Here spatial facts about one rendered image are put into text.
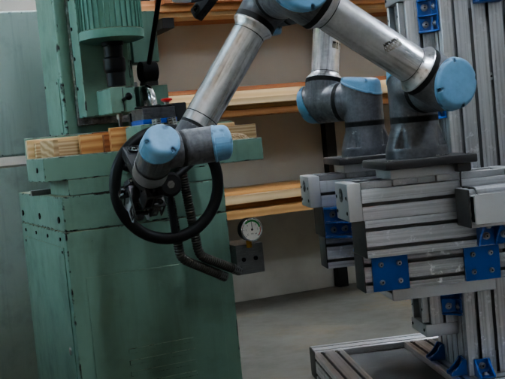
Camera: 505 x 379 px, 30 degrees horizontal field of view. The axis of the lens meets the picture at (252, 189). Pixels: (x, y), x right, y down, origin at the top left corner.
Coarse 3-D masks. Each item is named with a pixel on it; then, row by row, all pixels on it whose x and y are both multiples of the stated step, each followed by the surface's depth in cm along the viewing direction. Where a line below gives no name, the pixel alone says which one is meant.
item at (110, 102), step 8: (112, 88) 251; (120, 88) 252; (128, 88) 253; (104, 96) 256; (112, 96) 251; (120, 96) 252; (104, 104) 257; (112, 104) 251; (120, 104) 252; (128, 104) 253; (104, 112) 258; (112, 112) 252; (120, 112) 252; (128, 112) 254
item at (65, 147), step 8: (232, 128) 270; (240, 128) 271; (248, 128) 272; (248, 136) 272; (256, 136) 273; (64, 144) 250; (72, 144) 251; (40, 152) 248; (64, 152) 250; (72, 152) 251
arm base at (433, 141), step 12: (396, 120) 225; (408, 120) 223; (420, 120) 223; (432, 120) 224; (396, 132) 225; (408, 132) 223; (420, 132) 223; (432, 132) 223; (396, 144) 225; (408, 144) 223; (420, 144) 222; (432, 144) 222; (444, 144) 225; (396, 156) 224; (408, 156) 222; (420, 156) 222
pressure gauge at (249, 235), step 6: (240, 222) 250; (246, 222) 249; (252, 222) 249; (258, 222) 250; (240, 228) 248; (246, 228) 249; (252, 228) 249; (258, 228) 250; (240, 234) 249; (246, 234) 249; (252, 234) 249; (258, 234) 250; (246, 240) 249; (252, 240) 249; (246, 246) 252
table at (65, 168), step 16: (240, 144) 254; (256, 144) 256; (32, 160) 244; (48, 160) 233; (64, 160) 235; (80, 160) 236; (96, 160) 238; (112, 160) 240; (224, 160) 252; (240, 160) 254; (32, 176) 246; (48, 176) 233; (64, 176) 235; (80, 176) 236; (96, 176) 238
